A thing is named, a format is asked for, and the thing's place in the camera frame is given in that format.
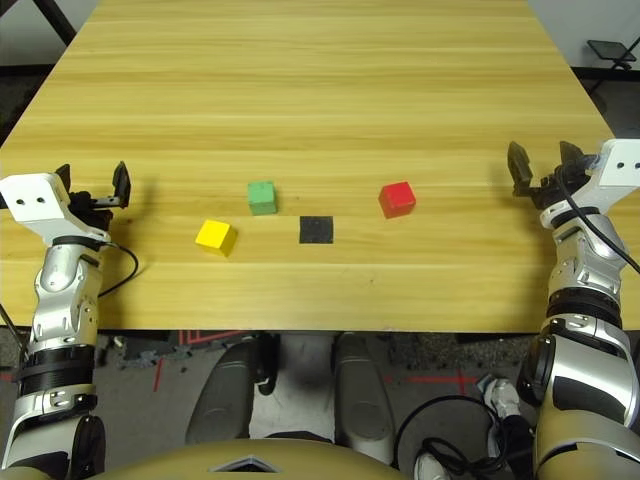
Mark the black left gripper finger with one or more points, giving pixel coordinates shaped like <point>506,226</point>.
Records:
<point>63,176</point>
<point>122,184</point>

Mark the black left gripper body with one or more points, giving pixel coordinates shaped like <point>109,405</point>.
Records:
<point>92,210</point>

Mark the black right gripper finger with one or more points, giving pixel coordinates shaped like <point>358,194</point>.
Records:
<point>570,156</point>
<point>520,165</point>

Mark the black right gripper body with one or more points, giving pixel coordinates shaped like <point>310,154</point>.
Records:
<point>550,192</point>

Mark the yellow cube block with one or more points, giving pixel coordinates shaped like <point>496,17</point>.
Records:
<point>215,237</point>

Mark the red cube block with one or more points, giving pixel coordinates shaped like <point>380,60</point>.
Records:
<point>397,200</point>

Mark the green cube block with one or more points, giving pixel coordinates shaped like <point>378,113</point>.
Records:
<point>262,197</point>

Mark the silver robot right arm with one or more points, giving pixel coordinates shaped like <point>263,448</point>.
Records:
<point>582,380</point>

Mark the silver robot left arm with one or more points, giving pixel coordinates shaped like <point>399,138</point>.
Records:
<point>57,300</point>

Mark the black tablet stand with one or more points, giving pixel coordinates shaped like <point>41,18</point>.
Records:
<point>609,50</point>

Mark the black red-lined floor mat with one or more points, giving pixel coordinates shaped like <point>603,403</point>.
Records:
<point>150,350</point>

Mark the black square marker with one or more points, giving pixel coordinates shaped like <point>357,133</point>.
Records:
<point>316,230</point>

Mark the grey robot left leg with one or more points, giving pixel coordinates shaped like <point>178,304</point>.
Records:
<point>225,395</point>

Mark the grey robot leg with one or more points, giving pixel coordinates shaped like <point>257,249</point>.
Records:
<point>225,395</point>
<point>362,400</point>

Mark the tan robot torso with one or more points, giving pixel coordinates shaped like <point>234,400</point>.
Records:
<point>200,462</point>

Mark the grey robot right leg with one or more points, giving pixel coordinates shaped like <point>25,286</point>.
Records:
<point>362,400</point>

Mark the white shoe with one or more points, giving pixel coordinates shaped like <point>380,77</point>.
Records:
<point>429,467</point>

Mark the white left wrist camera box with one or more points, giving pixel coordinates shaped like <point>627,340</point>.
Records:
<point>37,205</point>

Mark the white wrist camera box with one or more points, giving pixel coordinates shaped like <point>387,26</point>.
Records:
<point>37,205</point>
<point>617,167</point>

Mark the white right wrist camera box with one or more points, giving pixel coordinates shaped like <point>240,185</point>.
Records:
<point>617,167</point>

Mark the black slanted frame bar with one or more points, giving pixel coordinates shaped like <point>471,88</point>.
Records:
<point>60,17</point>

